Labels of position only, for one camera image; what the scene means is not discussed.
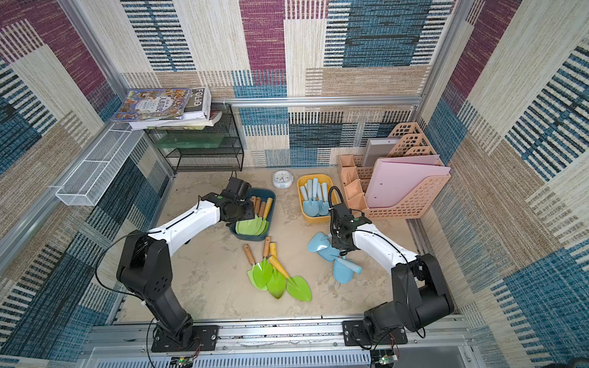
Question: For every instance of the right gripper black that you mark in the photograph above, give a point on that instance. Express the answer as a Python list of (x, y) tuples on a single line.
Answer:
[(340, 237)]

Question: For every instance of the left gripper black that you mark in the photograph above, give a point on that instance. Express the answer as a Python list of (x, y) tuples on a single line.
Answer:
[(250, 211)]

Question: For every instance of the blue shovel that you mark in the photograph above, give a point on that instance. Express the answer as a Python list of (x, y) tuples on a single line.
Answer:
[(323, 197), (316, 190), (319, 242), (310, 208), (344, 270), (329, 254), (304, 193)]

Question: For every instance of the dark teal storage box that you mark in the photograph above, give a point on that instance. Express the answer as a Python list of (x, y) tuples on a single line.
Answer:
[(264, 195)]

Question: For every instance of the green shovel wooden handle hidden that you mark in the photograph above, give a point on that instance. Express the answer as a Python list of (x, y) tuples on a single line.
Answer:
[(252, 262)]

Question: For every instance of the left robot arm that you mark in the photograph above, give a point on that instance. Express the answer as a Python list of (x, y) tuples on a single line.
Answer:
[(145, 267)]

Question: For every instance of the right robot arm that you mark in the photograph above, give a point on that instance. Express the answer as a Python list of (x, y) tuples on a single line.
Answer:
[(420, 293)]

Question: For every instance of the small white alarm clock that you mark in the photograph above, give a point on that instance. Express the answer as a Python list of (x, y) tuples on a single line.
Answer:
[(282, 179)]

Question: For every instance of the pink file folder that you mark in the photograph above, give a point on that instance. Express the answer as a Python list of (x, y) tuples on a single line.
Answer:
[(396, 177)]

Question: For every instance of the pink plastic file organizer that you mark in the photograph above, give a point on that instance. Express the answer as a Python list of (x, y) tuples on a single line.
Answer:
[(355, 178)]

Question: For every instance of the grey folder in organizer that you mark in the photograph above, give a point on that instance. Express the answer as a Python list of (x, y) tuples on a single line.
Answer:
[(377, 148)]

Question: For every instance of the green mat on shelf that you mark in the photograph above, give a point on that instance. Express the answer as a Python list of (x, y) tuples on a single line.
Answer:
[(190, 141)]

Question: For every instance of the white book stack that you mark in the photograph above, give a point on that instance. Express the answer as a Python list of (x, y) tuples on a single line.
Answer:
[(198, 114)]

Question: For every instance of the colourful picture book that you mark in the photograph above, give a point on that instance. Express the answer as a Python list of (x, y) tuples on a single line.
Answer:
[(152, 105)]

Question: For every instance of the black wire shelf rack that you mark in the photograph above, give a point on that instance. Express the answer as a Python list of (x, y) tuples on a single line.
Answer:
[(202, 149)]

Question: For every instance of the green shovel yellow handle right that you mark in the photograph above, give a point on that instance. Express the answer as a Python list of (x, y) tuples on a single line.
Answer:
[(296, 286)]

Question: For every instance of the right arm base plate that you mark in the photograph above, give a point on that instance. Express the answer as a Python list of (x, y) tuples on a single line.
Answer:
[(357, 334)]

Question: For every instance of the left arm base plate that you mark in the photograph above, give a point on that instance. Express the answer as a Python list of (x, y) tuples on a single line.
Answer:
[(203, 337)]

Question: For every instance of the white wire mesh basket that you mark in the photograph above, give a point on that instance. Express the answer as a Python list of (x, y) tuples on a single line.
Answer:
[(90, 180)]

